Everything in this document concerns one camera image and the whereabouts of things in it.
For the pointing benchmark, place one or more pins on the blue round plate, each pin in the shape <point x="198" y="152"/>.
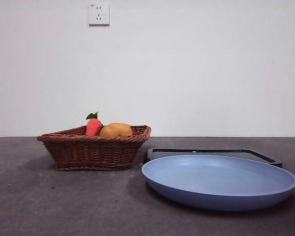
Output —
<point x="218" y="182"/>

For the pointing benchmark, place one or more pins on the yellow-brown potato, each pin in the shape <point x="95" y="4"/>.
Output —
<point x="116" y="129"/>

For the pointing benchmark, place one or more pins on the black rectangular tray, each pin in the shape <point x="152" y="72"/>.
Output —
<point x="162" y="153"/>

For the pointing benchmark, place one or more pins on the orange toy carrot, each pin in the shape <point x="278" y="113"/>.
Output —
<point x="93" y="126"/>

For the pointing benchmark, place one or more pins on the brown wicker basket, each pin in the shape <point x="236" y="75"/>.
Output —
<point x="88" y="152"/>

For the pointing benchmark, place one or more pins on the white wall socket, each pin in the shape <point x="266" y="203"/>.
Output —
<point x="99" y="14"/>

